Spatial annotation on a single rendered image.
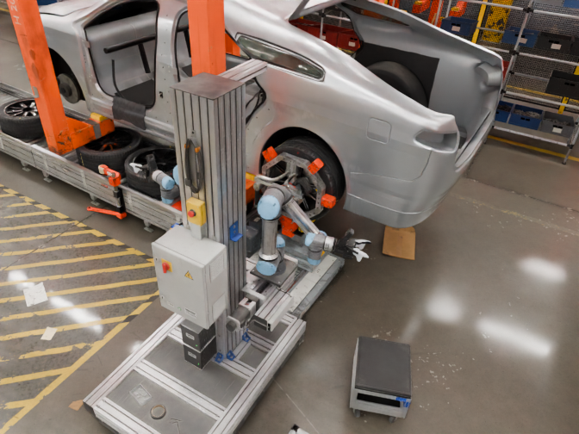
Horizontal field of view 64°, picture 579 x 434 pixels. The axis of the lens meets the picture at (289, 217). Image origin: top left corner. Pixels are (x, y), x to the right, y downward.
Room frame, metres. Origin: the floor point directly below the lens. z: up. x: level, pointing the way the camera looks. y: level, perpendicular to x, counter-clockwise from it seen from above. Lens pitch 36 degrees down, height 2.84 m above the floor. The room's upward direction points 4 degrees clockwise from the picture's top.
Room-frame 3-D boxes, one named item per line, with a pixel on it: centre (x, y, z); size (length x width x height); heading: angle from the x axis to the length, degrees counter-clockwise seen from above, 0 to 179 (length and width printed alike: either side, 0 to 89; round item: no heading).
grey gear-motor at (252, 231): (3.19, 0.28, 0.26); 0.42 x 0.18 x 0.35; 150
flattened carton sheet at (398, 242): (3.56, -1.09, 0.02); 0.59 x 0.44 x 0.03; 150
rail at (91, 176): (3.69, 1.66, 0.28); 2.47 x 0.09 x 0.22; 60
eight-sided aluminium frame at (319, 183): (3.07, -0.01, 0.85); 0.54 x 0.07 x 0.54; 60
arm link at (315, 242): (1.99, -0.15, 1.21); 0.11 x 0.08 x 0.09; 77
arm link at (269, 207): (2.05, 0.11, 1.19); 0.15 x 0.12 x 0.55; 167
